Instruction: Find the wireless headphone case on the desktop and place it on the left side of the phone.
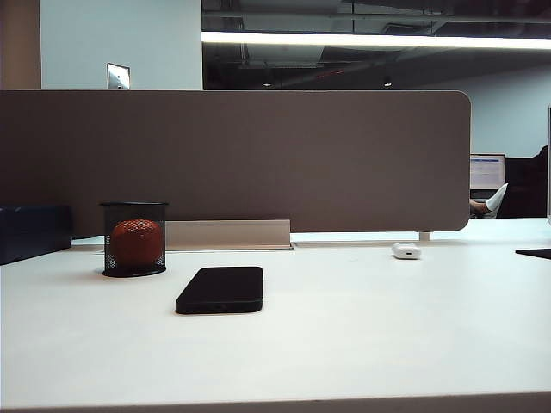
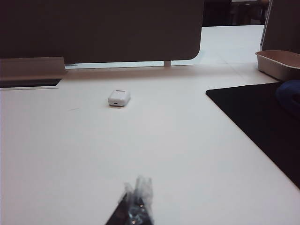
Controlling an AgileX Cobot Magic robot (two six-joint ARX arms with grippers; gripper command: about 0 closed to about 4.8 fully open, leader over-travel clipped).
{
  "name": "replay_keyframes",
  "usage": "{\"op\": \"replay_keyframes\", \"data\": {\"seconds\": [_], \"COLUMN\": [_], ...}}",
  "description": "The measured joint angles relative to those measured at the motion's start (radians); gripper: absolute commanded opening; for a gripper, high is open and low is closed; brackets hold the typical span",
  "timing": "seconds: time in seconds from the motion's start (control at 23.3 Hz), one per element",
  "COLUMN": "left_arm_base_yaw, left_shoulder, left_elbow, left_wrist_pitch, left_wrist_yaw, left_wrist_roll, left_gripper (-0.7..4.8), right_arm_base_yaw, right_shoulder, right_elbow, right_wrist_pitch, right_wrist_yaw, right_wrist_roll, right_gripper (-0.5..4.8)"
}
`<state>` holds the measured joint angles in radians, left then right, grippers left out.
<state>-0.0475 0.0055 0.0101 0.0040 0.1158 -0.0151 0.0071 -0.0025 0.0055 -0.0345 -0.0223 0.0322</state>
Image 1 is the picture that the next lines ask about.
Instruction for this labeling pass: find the dark blue box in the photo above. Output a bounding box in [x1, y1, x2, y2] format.
[0, 204, 74, 266]

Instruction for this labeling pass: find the background computer monitor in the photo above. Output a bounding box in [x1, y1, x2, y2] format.
[469, 153, 506, 191]

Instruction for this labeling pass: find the orange ball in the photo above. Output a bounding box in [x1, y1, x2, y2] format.
[111, 219, 164, 268]

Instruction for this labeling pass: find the silver cable tray flap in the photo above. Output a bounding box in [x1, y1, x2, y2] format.
[164, 219, 294, 251]

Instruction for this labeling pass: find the brown desk divider panel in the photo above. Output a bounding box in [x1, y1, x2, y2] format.
[0, 89, 473, 236]

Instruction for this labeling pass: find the black mouse pad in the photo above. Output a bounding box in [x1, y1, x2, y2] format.
[515, 248, 551, 261]

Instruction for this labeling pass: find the white wireless earbud case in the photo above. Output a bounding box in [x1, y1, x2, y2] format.
[391, 243, 421, 260]

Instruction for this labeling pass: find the black mesh pen holder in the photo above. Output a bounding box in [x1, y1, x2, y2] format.
[99, 200, 169, 278]

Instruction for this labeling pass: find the metal wall plate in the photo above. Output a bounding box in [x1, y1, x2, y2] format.
[106, 62, 131, 91]

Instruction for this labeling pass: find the long ceiling light strip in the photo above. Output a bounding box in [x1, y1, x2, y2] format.
[201, 30, 551, 51]

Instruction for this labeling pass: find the background person white-clad limb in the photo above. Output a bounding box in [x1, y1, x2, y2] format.
[469, 182, 510, 218]

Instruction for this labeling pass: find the black smartphone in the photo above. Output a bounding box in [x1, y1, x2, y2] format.
[175, 266, 264, 315]

